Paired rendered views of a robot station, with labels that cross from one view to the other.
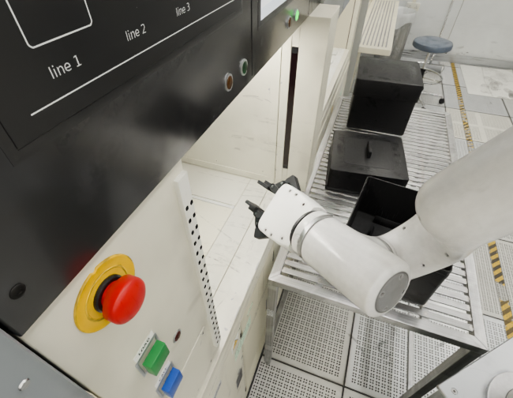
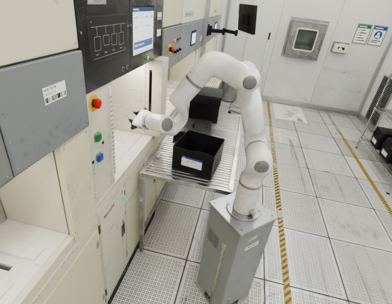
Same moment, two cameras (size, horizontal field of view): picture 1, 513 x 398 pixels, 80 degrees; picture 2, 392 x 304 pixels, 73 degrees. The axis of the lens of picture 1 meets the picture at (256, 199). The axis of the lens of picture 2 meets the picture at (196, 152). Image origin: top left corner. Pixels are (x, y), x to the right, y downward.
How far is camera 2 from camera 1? 0.91 m
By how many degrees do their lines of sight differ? 17
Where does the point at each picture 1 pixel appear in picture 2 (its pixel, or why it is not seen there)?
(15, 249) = (87, 78)
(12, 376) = (84, 98)
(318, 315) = (174, 227)
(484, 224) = (179, 97)
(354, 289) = (156, 123)
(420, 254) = (178, 120)
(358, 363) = (196, 249)
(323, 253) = (149, 118)
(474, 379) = (224, 199)
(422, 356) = not seen: hidden behind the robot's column
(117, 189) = (99, 79)
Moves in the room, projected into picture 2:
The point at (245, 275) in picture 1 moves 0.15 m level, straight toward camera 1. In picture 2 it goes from (127, 162) to (127, 177)
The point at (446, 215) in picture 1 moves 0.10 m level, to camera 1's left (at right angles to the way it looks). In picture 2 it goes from (172, 96) to (149, 95)
